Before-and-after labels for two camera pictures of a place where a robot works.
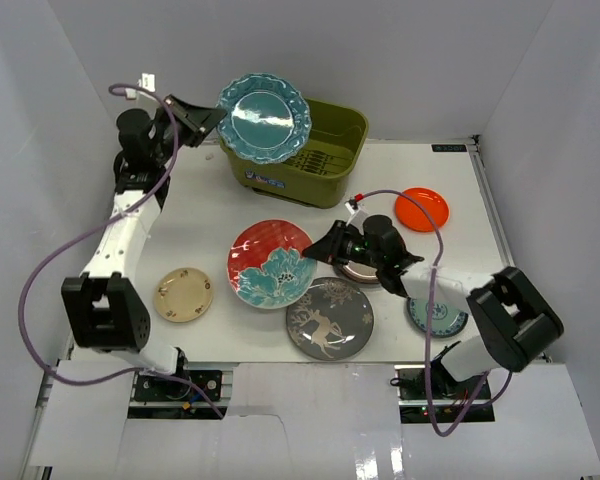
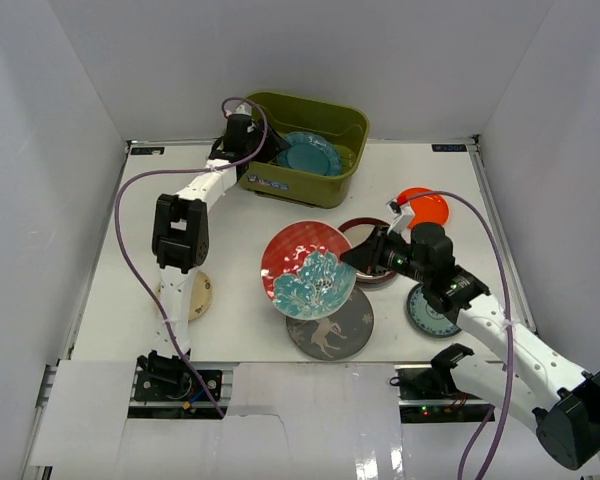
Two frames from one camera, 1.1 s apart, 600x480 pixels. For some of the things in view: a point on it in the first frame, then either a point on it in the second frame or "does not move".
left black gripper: [186, 122] to [262, 143]
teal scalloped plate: [268, 120] to [310, 153]
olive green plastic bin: [318, 173] does not move
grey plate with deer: [333, 320] does not move
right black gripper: [330, 246] to [368, 255]
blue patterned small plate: [447, 321] does not move
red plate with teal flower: [266, 266] to [303, 272]
